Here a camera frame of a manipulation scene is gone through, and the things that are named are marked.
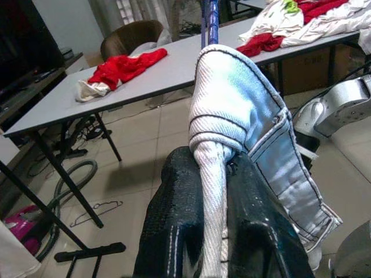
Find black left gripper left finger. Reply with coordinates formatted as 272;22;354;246
133;146;207;278

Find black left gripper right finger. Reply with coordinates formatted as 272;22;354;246
224;152;315;278

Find white faded jeans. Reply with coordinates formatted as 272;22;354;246
188;45;344;278

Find plain red shirt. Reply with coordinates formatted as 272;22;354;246
86;47;169;93

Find blue plastic hanger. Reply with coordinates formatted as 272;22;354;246
199;0;220;49

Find grey table with black legs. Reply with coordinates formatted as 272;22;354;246
4;16;371;229

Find cream crumpled garment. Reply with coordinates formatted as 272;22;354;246
75;79;112;103

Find cardboard box under table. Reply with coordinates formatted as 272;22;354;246
278;47;334;96

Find pink vacuum cleaner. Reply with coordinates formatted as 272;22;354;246
4;204;41;257

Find grey pillow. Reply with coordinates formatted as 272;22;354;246
130;28;172;57

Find small red garment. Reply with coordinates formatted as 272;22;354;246
236;33;283;58

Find white cloth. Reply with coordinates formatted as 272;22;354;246
0;220;41;278

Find brown tub chair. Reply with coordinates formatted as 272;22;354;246
100;19;165;63

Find wooden television stand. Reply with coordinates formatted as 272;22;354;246
0;52;85;125

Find white shirt with green print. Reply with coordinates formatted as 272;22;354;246
237;0;308;43

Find beige curtain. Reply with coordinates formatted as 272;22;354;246
115;0;203;41

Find white crumpled shirt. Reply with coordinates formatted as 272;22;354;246
279;0;371;56

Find red printed shirt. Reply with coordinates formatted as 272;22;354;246
297;0;348;25

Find black television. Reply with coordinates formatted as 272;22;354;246
0;0;66;102

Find thin wire hanger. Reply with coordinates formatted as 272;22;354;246
70;200;124;228

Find grey vacuum hose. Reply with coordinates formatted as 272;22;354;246
34;159;98;261

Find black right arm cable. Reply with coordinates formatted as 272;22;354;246
343;59;371;81

